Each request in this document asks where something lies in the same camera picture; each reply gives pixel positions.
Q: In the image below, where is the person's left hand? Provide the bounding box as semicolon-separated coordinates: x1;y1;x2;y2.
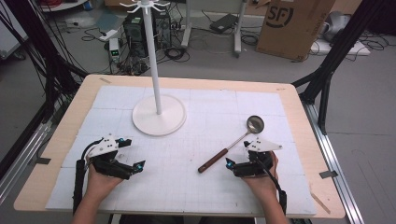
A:
85;161;124;201

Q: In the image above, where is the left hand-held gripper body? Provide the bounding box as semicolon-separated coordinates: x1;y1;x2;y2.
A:
87;133;132;181

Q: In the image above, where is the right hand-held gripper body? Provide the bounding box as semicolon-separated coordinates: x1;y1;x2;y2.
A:
233;137;284;178

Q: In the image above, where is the person's right hand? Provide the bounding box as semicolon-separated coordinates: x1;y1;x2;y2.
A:
242;150;280;200

